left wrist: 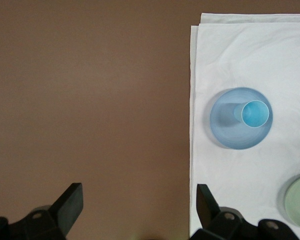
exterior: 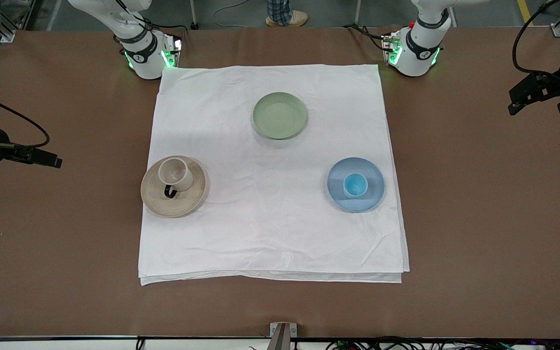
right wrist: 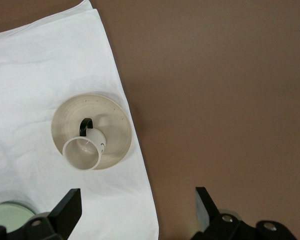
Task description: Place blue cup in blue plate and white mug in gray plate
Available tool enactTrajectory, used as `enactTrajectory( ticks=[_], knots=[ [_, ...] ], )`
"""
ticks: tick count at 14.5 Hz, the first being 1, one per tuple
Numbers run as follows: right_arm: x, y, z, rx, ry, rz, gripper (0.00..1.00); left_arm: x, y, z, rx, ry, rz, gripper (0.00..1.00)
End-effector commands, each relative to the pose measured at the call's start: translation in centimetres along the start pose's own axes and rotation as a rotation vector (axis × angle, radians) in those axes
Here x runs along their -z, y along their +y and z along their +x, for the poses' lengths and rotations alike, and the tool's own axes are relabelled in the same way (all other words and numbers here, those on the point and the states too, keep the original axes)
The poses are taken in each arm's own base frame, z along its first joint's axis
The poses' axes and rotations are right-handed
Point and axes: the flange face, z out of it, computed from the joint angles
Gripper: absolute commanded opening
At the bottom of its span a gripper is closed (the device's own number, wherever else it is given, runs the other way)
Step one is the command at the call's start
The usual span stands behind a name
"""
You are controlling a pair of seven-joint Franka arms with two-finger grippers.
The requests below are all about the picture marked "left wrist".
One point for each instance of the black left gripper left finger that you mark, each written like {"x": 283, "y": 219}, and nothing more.
{"x": 62, "y": 212}

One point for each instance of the white cloth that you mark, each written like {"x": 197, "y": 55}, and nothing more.
{"x": 250, "y": 100}

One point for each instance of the green plate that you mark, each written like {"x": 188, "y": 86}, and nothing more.
{"x": 298, "y": 202}

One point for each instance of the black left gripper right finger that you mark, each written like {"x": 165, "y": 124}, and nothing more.
{"x": 215, "y": 220}

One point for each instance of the blue cup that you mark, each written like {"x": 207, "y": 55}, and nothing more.
{"x": 253, "y": 113}

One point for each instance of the blue plate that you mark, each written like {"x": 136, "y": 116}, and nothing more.
{"x": 240, "y": 130}

